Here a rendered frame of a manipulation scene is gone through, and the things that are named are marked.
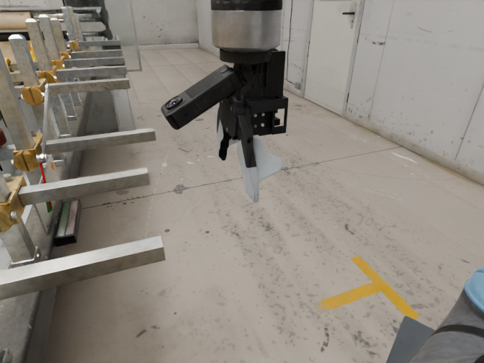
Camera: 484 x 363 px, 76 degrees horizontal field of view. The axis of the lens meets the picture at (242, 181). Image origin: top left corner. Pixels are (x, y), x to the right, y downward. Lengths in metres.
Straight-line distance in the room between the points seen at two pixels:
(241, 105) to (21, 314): 0.55
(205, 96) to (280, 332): 1.17
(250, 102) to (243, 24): 0.10
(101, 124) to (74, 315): 2.22
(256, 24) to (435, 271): 1.69
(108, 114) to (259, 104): 3.06
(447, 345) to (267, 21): 0.44
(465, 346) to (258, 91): 0.40
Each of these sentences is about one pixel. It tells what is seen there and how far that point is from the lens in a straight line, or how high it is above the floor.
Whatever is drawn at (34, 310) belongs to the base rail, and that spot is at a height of 0.70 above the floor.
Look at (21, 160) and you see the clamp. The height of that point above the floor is 0.85.
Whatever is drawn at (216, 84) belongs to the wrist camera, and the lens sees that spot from 0.43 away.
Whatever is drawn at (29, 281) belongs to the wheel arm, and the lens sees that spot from 0.57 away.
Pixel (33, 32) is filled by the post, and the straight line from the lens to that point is 1.39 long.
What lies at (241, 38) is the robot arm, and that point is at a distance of 0.41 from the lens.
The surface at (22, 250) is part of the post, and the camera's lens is 0.80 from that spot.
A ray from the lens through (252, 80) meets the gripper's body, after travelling 0.45.
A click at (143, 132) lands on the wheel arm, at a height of 0.86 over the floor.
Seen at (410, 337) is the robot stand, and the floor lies 0.60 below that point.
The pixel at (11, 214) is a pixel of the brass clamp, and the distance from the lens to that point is 0.73.
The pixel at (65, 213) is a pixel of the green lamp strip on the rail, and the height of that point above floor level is 0.70.
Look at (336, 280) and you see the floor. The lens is 1.68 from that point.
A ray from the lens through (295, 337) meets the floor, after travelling 1.44.
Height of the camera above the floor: 1.20
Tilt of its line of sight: 30 degrees down
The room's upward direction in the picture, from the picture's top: straight up
